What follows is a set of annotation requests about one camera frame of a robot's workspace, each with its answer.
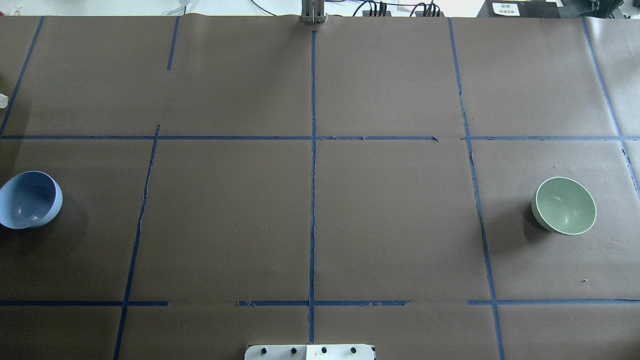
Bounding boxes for blue bowl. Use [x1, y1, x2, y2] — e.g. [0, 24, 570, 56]
[0, 171, 64, 230]

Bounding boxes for green bowl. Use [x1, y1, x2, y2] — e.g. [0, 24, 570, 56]
[530, 177, 598, 236]

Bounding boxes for brown paper table cover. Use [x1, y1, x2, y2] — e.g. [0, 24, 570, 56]
[0, 15, 640, 360]

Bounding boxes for black power strip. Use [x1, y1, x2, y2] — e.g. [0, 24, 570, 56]
[352, 0, 445, 18]

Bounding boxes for blue tape grid lines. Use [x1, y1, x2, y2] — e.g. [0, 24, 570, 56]
[0, 16, 640, 360]

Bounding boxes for black box with label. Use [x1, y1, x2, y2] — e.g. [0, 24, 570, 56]
[476, 0, 561, 19]

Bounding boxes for aluminium frame post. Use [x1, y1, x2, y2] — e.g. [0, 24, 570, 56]
[300, 0, 327, 24]

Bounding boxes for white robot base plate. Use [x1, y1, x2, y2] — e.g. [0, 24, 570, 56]
[244, 343, 377, 360]

